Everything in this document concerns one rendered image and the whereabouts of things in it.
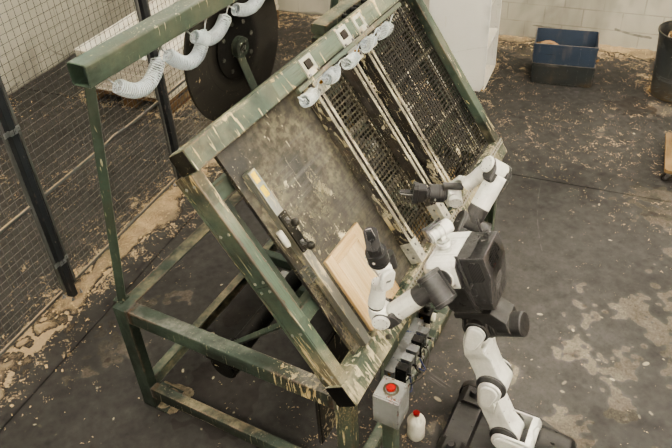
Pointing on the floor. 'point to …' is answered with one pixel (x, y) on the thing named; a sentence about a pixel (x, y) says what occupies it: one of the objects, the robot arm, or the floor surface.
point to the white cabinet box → (469, 4)
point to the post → (390, 437)
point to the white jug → (416, 426)
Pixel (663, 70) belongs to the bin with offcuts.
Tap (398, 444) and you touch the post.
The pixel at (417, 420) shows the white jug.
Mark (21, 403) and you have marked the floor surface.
